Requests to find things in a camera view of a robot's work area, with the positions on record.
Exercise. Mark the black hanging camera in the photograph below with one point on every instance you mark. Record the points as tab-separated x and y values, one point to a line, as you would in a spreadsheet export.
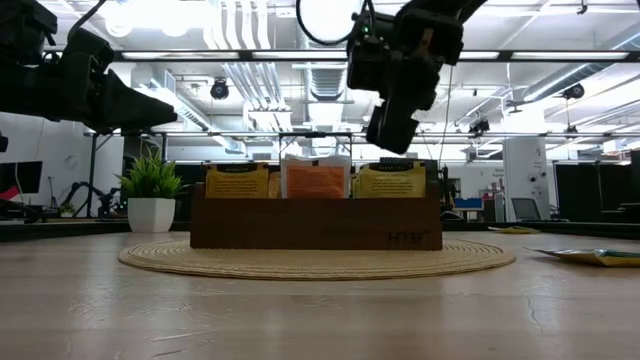
219	89
479	126
574	91

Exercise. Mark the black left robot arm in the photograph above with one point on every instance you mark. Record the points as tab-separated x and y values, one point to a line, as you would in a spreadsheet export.
25	50

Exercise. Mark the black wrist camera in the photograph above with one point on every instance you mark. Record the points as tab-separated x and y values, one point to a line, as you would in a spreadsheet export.
370	55

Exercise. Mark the round woven straw placemat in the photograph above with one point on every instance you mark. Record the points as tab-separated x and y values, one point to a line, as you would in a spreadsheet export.
315	264

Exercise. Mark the white orange tea packet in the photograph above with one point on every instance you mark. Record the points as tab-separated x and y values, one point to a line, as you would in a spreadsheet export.
315	182
320	160

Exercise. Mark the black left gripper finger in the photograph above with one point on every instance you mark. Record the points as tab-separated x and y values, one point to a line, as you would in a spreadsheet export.
135	107

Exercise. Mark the black monitor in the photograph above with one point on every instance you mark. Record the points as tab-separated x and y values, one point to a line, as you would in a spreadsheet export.
27	175

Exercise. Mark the grey office chair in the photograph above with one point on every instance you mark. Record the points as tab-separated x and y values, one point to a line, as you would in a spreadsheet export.
525	209

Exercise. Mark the black room divider panel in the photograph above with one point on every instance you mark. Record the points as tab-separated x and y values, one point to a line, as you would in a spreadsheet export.
590	192

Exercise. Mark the orange yellow tea packet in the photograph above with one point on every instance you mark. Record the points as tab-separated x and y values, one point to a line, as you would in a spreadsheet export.
274	186
237	182

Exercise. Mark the blue bin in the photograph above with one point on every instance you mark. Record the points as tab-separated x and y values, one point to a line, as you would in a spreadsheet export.
467	203

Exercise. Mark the green plant in white pot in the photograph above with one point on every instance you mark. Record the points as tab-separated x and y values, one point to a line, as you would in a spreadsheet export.
150	215

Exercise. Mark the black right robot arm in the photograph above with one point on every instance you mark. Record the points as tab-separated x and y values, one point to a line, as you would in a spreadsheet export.
450	7

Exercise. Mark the white pillar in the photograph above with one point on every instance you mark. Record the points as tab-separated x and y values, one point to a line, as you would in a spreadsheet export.
525	175

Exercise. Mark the black background robot arm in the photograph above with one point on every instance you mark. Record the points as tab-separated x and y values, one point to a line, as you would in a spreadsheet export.
102	197

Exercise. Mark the silver ventilation duct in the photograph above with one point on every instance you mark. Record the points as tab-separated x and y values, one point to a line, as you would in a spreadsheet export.
325	82

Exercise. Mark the brown wooden tea caddy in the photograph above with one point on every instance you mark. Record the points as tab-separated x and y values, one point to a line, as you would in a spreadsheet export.
315	225

